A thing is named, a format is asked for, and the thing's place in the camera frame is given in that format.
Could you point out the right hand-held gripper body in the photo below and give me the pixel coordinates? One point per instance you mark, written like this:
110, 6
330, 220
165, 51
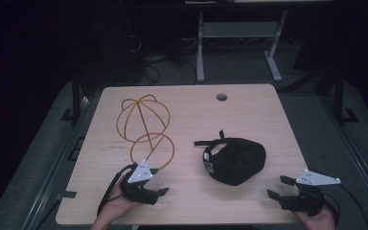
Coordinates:
310, 199

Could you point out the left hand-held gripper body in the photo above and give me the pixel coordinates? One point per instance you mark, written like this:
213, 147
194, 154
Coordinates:
139, 174

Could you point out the black baseball cap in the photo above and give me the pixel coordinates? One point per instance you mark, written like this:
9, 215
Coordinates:
236, 166

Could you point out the person's right hand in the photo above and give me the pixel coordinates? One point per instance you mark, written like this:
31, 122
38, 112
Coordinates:
316, 222

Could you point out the person's left hand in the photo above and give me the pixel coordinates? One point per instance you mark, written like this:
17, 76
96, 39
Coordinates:
116, 207

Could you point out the grey round table grommet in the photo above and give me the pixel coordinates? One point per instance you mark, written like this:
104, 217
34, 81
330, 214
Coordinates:
221, 97

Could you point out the aluminium frame rail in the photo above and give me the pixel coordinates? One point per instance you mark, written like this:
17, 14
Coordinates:
361, 156
56, 166

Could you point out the black metal post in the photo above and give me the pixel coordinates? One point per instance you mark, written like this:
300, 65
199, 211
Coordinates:
75, 96
338, 96

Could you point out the grey metal desk frame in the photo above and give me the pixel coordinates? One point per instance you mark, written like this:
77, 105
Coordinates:
239, 29

